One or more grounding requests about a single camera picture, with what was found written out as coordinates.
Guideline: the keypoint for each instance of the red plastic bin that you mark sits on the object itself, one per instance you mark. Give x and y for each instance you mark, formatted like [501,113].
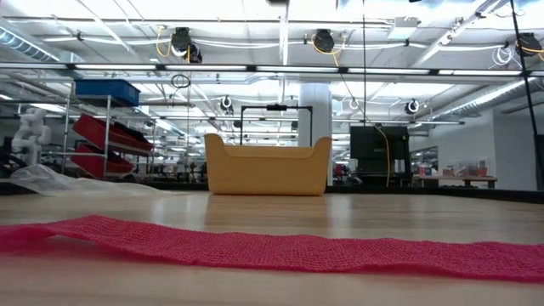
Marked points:
[98,129]
[93,163]

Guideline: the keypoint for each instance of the blue plastic bin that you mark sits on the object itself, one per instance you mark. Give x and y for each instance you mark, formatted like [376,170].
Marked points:
[106,91]

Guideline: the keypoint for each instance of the black diagonal strut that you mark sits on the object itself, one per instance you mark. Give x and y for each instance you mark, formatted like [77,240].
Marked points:
[527,93]

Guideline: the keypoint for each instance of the black aluminium table frame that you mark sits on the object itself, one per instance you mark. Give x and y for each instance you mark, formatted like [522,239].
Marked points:
[425,192]

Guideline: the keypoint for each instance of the black cabinet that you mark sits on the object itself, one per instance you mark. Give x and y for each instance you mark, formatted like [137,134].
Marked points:
[370,149]

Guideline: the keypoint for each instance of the metal shelf rack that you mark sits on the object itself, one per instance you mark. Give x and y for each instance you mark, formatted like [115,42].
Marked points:
[107,127]

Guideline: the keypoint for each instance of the wooden work table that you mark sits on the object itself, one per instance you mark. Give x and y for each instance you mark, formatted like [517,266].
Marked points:
[459,179]

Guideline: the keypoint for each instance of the clear plastic bag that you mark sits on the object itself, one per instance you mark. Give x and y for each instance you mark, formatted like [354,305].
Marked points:
[47,180]

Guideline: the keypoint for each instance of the red bandage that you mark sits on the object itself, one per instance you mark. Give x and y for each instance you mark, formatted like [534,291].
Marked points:
[276,253]

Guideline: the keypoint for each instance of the yellow plastic bin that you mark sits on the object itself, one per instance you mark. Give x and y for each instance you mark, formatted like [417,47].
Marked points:
[268,174]

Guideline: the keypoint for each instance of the long ceiling light strip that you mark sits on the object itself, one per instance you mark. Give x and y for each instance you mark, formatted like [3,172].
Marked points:
[204,67]

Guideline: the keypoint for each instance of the silver ventilation duct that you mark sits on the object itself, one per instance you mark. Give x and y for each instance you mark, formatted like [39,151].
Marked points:
[25,47]
[489,100]

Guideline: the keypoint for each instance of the black gantry frame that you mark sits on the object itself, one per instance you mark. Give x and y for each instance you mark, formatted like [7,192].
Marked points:
[276,107]

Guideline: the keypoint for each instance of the white robot figure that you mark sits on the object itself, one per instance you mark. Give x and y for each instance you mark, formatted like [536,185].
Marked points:
[32,132]

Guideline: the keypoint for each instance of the white round column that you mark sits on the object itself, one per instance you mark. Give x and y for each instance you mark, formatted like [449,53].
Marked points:
[314,115]

